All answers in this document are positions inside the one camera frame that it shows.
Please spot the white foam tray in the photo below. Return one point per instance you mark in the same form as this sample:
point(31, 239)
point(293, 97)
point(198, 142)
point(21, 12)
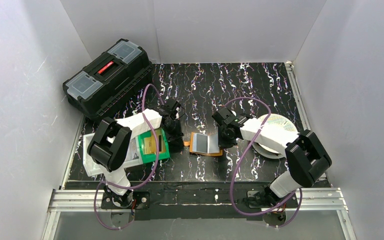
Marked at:
point(133, 157)

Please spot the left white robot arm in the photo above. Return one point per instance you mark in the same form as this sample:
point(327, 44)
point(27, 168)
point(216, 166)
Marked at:
point(110, 143)

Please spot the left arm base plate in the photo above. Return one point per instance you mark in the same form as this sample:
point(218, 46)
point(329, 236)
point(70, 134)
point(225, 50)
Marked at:
point(131, 200)

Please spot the gold card in bin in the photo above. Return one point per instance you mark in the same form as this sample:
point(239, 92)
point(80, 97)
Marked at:
point(150, 145)

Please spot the aluminium frame rail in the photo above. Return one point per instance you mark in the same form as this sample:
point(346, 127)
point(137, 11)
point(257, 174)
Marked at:
point(195, 201)

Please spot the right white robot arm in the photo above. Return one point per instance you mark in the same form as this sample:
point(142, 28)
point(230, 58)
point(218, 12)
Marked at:
point(306, 157)

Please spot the black plastic toolbox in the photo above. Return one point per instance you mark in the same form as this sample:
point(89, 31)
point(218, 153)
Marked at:
point(102, 87)

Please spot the green plastic bin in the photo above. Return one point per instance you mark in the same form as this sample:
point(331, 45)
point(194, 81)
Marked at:
point(150, 158)

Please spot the white filament spool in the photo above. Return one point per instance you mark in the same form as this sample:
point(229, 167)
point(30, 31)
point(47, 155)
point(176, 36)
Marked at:
point(277, 132)

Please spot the orange leather card holder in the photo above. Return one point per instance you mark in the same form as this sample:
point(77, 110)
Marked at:
point(204, 144)

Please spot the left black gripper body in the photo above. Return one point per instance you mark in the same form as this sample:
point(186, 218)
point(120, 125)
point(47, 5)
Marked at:
point(176, 133)

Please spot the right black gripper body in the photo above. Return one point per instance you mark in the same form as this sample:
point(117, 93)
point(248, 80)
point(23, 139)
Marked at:
point(227, 135)

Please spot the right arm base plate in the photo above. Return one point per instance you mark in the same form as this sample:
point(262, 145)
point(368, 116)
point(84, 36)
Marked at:
point(259, 199)

